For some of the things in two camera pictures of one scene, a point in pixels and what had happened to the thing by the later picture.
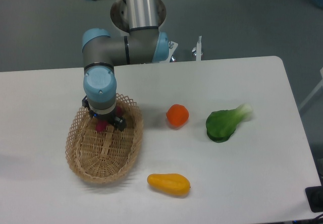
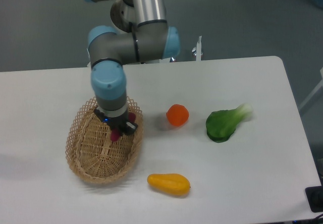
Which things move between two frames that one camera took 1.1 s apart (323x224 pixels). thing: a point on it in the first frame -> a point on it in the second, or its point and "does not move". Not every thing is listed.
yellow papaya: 173,184 does not move
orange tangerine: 177,115 does not move
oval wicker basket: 108,156 does not move
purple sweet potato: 101,124 -> 115,132
